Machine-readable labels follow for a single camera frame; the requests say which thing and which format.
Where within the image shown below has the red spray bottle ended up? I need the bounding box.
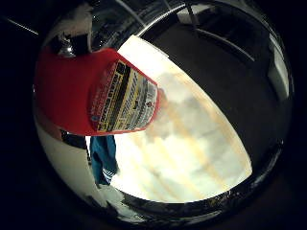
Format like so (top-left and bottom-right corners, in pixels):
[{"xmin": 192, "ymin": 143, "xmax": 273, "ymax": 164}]
[{"xmin": 33, "ymin": 47, "xmax": 161, "ymax": 137}]

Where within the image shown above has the blue striped cloth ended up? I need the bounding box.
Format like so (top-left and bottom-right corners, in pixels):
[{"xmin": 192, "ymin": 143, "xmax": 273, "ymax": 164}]
[{"xmin": 88, "ymin": 134, "xmax": 120, "ymax": 187}]

